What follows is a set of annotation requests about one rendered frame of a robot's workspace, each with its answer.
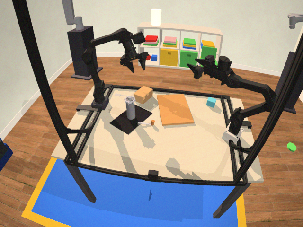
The orange flat rectangular board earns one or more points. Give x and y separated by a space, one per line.
174 110

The tan cardboard box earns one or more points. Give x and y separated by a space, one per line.
143 94

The teal rectangular box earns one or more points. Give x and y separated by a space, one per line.
211 102

